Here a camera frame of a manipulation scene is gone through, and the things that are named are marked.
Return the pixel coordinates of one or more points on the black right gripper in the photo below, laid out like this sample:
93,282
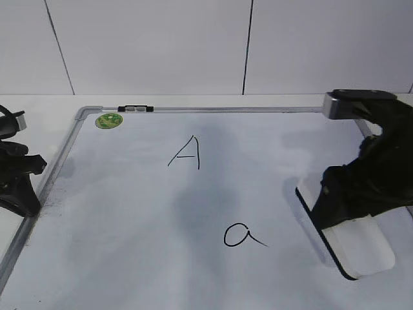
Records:
378,180

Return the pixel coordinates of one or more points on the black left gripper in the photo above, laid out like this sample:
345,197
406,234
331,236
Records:
17,194

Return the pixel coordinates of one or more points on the white whiteboard eraser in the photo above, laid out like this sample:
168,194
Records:
355,248

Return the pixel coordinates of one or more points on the green round magnet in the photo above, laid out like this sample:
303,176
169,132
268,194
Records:
108,121

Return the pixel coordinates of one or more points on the white framed whiteboard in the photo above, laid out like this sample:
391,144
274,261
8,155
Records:
198,211

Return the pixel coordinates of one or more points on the black silver hanging clip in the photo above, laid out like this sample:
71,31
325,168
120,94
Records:
135,108

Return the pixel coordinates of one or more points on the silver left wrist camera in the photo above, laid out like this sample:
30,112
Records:
11,123

